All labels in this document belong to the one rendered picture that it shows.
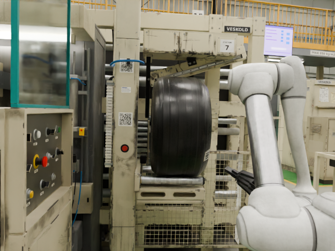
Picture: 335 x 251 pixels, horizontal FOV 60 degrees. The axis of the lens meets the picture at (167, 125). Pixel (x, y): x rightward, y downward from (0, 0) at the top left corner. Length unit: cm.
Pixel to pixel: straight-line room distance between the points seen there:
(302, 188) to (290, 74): 51
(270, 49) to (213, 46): 384
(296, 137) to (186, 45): 94
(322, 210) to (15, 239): 93
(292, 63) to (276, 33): 454
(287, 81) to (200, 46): 79
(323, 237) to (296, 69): 65
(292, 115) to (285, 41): 467
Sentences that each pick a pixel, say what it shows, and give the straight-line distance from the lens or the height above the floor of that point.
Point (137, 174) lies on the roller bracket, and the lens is 151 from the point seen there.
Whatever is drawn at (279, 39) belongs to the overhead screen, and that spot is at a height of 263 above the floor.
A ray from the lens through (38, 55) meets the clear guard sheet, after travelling 111.
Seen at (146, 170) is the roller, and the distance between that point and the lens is 183.
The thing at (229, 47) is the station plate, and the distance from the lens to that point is 196.
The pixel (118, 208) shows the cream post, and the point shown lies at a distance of 169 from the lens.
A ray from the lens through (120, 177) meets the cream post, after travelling 164.
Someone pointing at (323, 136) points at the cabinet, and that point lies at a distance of 609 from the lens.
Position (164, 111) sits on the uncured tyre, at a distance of 140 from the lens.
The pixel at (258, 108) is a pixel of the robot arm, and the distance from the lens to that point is 117.
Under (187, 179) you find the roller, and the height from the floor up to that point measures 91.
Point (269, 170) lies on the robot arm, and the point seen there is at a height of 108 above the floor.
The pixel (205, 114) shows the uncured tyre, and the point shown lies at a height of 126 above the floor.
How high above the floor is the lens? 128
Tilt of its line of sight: 3 degrees down
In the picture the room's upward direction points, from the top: 2 degrees clockwise
